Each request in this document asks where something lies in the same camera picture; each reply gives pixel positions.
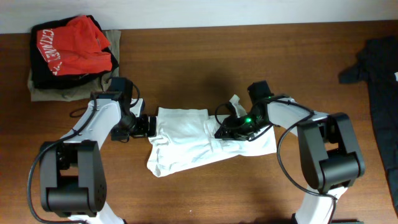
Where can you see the black folded shirt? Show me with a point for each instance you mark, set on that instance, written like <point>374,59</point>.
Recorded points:
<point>42,77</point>

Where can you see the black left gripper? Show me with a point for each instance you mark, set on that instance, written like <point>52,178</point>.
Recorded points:
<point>146,126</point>

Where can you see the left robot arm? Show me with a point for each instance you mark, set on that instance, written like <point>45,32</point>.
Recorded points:
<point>72,178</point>

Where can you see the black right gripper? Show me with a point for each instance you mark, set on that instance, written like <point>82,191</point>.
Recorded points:
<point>230,132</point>

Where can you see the black garment at right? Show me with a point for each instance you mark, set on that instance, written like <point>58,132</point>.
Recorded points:
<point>376,64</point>

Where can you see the red folded shirt white lettering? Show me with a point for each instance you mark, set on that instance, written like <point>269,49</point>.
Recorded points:
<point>74,49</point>

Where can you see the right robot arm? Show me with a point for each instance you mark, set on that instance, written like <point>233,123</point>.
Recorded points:
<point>330,157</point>

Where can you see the khaki folded garment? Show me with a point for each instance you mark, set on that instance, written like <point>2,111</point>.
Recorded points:
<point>83,91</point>

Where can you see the white t-shirt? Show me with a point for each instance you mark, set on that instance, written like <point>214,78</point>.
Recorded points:
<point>185,139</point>

